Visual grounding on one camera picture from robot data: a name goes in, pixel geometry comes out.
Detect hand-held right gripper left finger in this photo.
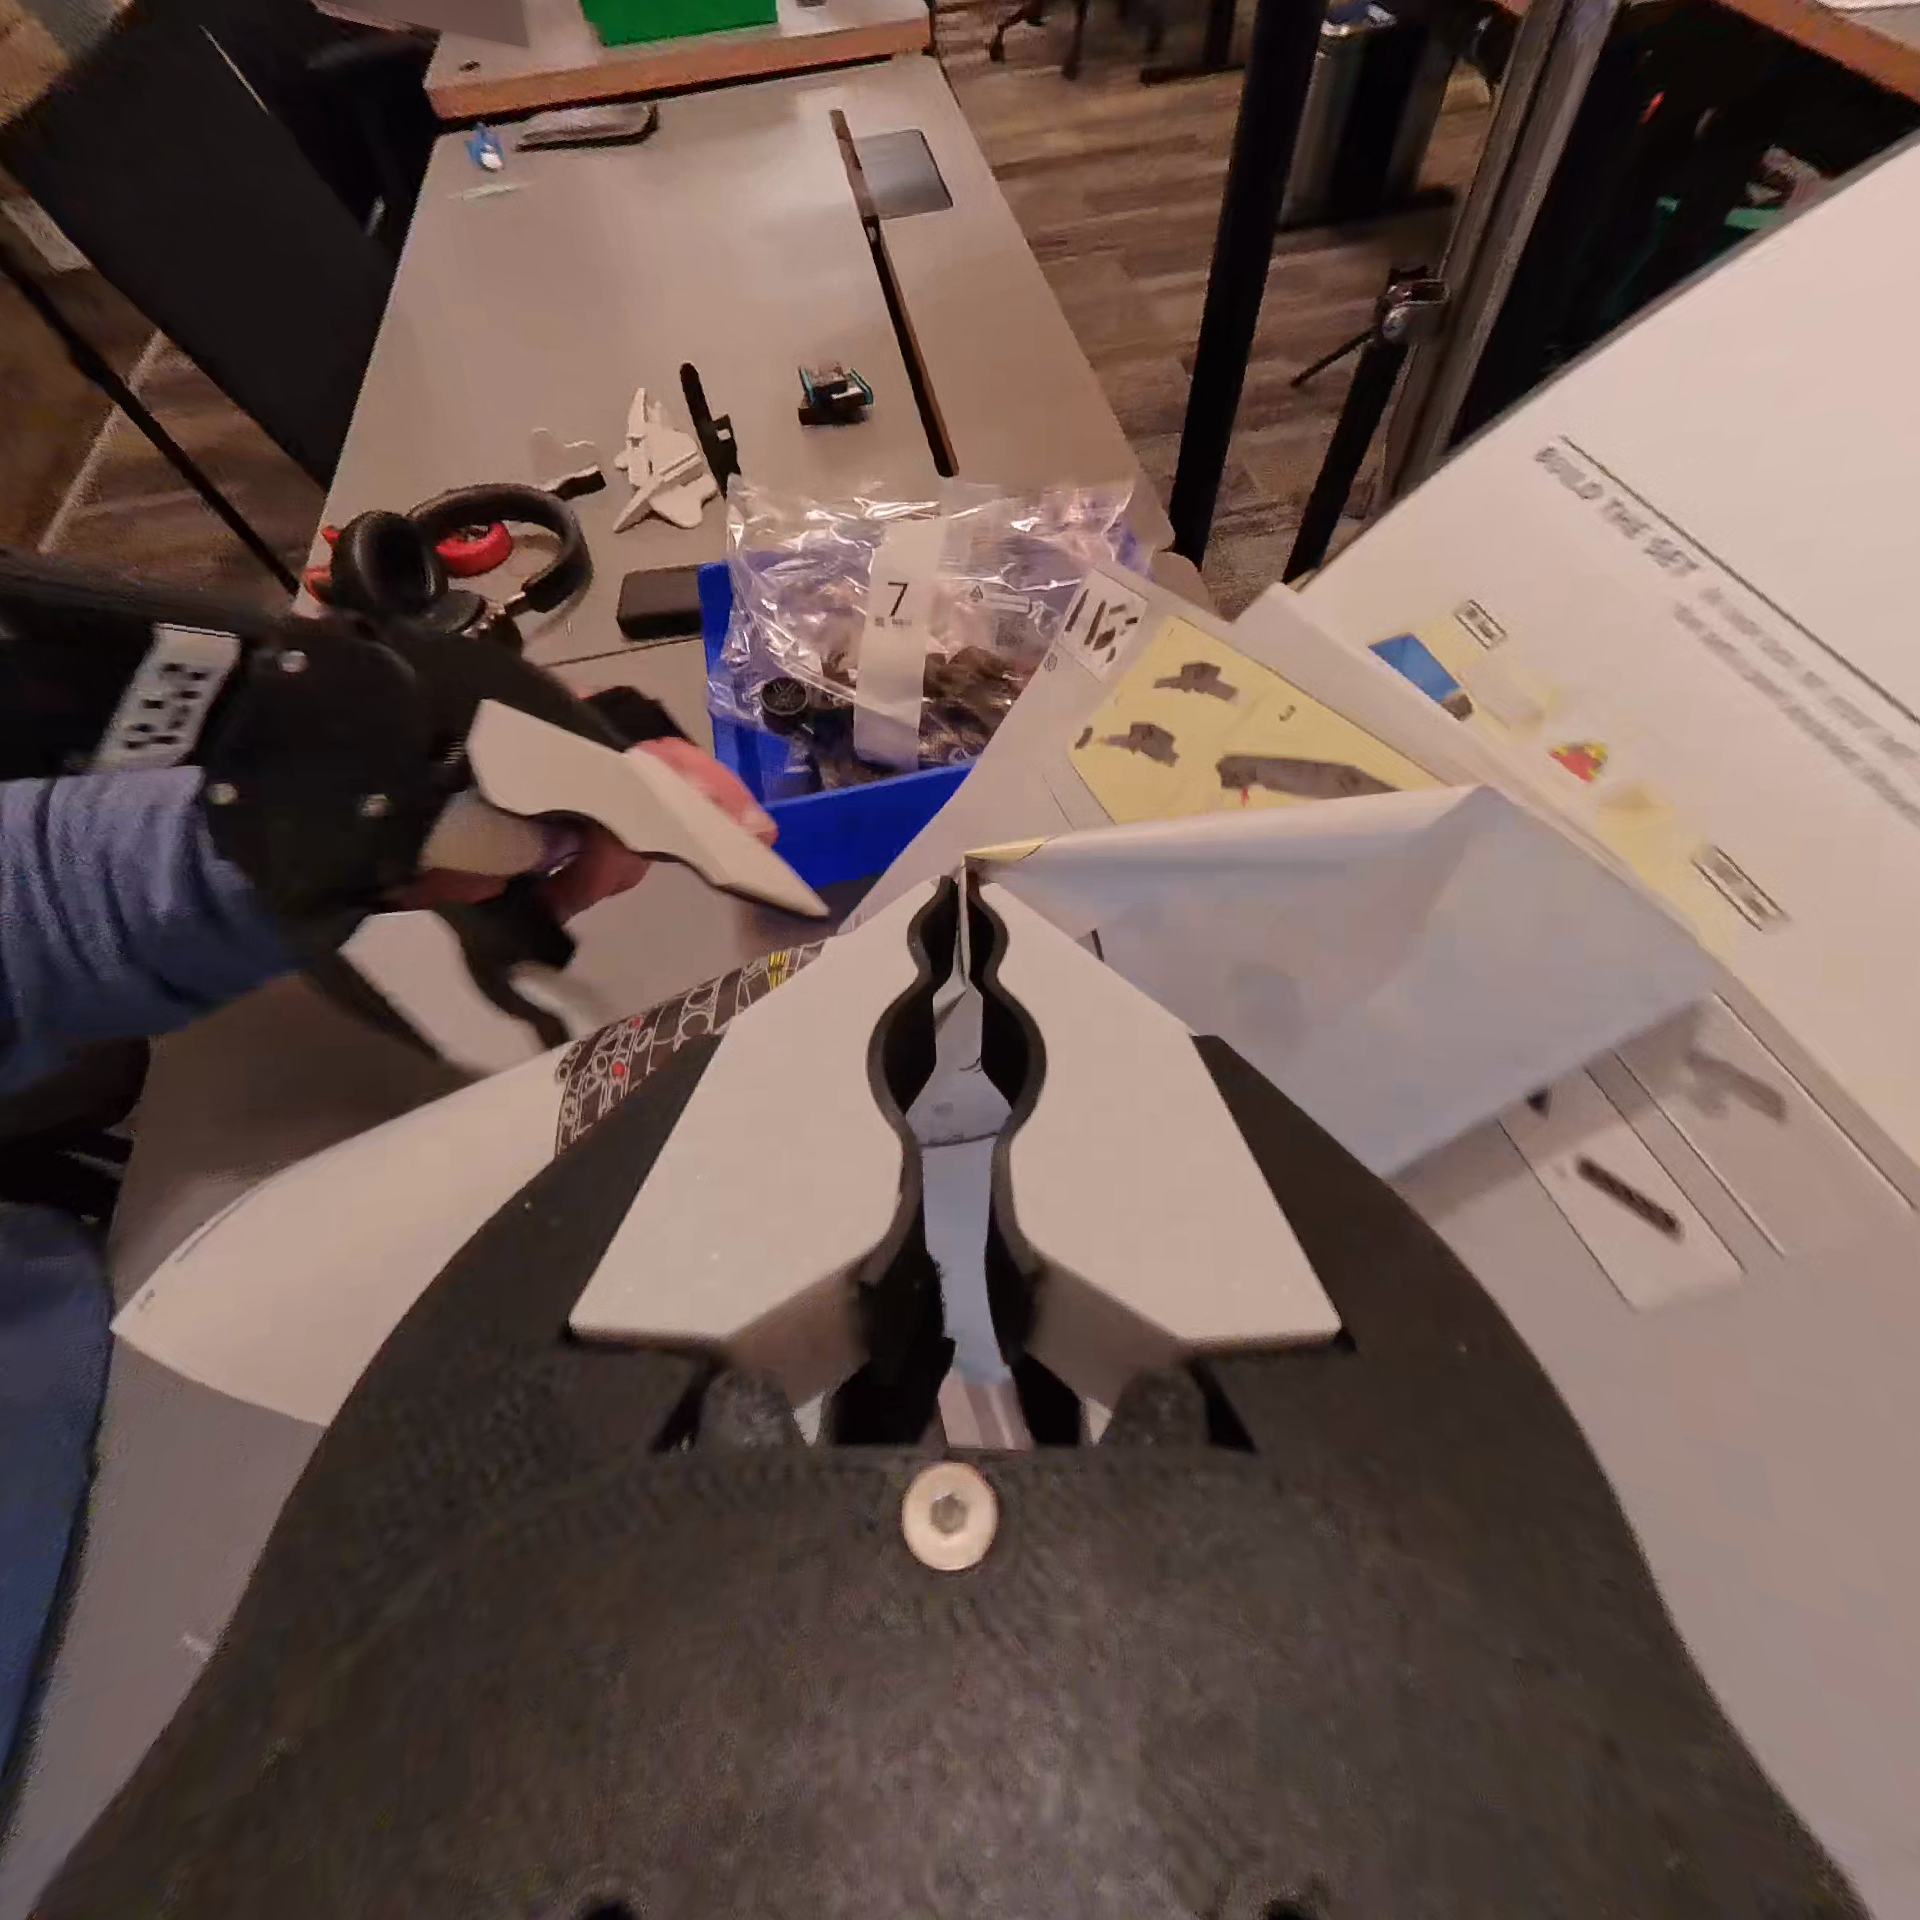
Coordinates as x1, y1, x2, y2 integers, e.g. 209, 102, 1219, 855
569, 879, 963, 1448

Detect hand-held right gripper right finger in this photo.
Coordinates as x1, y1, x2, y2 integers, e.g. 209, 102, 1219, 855
963, 879, 1345, 1443

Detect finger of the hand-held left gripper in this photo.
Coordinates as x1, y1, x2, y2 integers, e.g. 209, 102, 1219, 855
424, 700, 834, 921

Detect building instruction booklet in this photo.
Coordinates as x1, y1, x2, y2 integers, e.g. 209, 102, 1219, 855
112, 133, 1920, 1920

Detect person's left forearm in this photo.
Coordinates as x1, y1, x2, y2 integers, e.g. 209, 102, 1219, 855
0, 763, 310, 1050

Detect person's left hand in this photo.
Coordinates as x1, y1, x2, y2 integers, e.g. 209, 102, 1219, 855
531, 741, 782, 923

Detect black headphones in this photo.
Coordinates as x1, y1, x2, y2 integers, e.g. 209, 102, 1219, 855
308, 482, 590, 642

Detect blue plastic storage bin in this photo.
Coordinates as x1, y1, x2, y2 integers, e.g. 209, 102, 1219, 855
694, 561, 978, 901

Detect clear bag of black parts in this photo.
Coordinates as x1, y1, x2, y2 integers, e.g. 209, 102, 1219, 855
725, 476, 1160, 796

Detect white toy airplane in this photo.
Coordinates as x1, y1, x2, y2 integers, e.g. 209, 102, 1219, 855
609, 389, 713, 535

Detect black plastic tool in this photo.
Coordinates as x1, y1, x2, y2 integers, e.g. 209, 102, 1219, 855
678, 361, 742, 497

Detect black office chair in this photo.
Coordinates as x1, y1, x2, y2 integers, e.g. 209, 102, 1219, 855
0, 16, 404, 595

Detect grey desk grommet cover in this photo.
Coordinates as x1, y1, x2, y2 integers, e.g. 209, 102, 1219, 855
854, 131, 956, 218

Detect wooden table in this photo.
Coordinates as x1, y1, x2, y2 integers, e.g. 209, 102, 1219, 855
424, 0, 934, 121

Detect person's blue jeans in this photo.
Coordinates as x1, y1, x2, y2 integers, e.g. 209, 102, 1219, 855
0, 1197, 116, 1785

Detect green box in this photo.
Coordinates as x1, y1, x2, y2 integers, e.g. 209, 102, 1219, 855
581, 0, 782, 48

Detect black desk leg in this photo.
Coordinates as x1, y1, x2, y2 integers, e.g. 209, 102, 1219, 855
1167, 0, 1331, 568

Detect grey metal column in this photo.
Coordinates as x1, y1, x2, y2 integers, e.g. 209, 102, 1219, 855
1378, 0, 1621, 504

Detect dark trash can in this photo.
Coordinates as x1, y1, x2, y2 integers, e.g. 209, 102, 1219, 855
1288, 3, 1448, 229

